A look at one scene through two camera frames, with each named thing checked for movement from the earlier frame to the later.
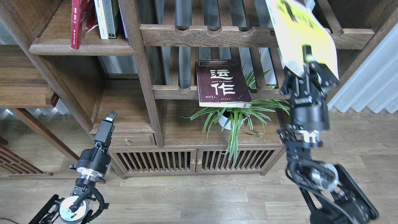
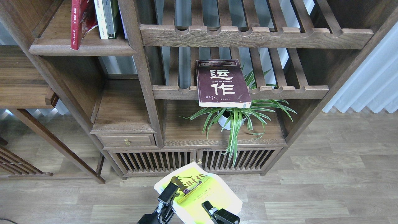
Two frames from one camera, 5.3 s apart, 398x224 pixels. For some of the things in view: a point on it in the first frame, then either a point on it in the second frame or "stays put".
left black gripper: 93,163 to 164,212
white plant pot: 225,123 stays put
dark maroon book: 221,83 stays put
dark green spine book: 111,8 stays put
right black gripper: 307,92 to 221,216
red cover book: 84,17 stays put
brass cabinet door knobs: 193,162 stays put
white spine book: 101,19 stays put
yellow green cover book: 295,23 to 195,187
